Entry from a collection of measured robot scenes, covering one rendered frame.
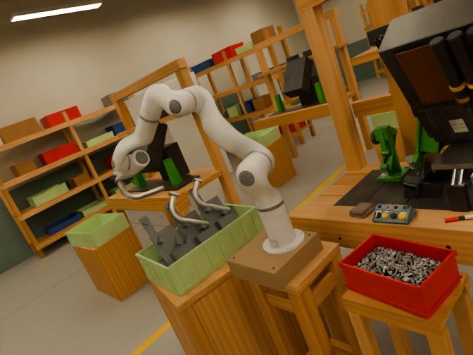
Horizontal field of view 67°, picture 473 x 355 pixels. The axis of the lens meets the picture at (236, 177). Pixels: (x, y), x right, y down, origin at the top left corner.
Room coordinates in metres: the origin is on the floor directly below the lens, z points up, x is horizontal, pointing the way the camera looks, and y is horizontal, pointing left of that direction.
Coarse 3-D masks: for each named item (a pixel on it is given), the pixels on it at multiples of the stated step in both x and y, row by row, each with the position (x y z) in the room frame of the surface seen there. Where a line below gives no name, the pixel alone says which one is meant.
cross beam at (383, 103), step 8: (376, 96) 1.99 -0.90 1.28; (384, 96) 1.91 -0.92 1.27; (352, 104) 2.08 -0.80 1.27; (360, 104) 2.04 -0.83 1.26; (368, 104) 2.00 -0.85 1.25; (376, 104) 1.96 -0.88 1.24; (384, 104) 1.92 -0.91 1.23; (392, 104) 1.89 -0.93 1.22; (360, 112) 2.05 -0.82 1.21; (368, 112) 2.01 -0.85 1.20; (376, 112) 1.97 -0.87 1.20; (384, 112) 1.93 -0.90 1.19
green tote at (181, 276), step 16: (240, 208) 2.03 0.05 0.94; (256, 208) 1.91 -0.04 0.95; (240, 224) 1.83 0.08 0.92; (256, 224) 1.89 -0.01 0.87; (208, 240) 1.71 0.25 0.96; (224, 240) 1.76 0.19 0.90; (240, 240) 1.81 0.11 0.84; (144, 256) 1.93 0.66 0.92; (160, 256) 1.97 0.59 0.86; (192, 256) 1.65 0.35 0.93; (208, 256) 1.69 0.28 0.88; (224, 256) 1.74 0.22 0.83; (160, 272) 1.67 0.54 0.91; (176, 272) 1.59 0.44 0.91; (192, 272) 1.63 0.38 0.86; (208, 272) 1.67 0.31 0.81; (176, 288) 1.58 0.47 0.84
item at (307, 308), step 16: (336, 256) 1.38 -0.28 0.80; (336, 272) 1.36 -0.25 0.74; (256, 288) 1.43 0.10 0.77; (320, 288) 1.31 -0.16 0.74; (336, 288) 1.38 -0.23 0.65; (272, 304) 1.40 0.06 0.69; (288, 304) 1.31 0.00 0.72; (304, 304) 1.22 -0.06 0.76; (336, 304) 1.41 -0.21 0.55; (272, 320) 1.41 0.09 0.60; (304, 320) 1.24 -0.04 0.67; (320, 320) 1.25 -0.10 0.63; (272, 336) 1.45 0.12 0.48; (288, 336) 1.43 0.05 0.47; (304, 336) 1.27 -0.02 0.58; (320, 336) 1.23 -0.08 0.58; (352, 336) 1.39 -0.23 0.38; (288, 352) 1.41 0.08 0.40; (320, 352) 1.22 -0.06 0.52; (336, 352) 1.52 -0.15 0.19; (352, 352) 1.44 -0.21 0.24
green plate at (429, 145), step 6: (420, 126) 1.36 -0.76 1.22; (420, 132) 1.37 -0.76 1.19; (426, 132) 1.35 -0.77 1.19; (420, 138) 1.37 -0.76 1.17; (426, 138) 1.35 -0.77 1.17; (432, 138) 1.33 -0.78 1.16; (420, 144) 1.38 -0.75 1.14; (426, 144) 1.36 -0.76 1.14; (432, 144) 1.34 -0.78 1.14; (438, 144) 1.32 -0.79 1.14; (420, 150) 1.38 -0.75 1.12; (426, 150) 1.36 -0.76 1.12; (432, 150) 1.34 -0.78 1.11; (438, 150) 1.33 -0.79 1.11
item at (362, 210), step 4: (360, 204) 1.50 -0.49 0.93; (364, 204) 1.49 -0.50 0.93; (368, 204) 1.47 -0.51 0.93; (372, 204) 1.47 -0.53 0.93; (352, 208) 1.50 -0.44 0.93; (356, 208) 1.48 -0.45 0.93; (360, 208) 1.46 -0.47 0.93; (364, 208) 1.45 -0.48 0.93; (368, 208) 1.45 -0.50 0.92; (372, 208) 1.45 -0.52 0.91; (352, 212) 1.47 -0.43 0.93; (356, 212) 1.45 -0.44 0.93; (360, 212) 1.43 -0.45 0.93; (364, 212) 1.44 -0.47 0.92; (368, 212) 1.44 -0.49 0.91; (352, 216) 1.48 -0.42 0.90; (356, 216) 1.45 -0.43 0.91; (360, 216) 1.43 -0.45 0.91; (364, 216) 1.42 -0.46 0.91
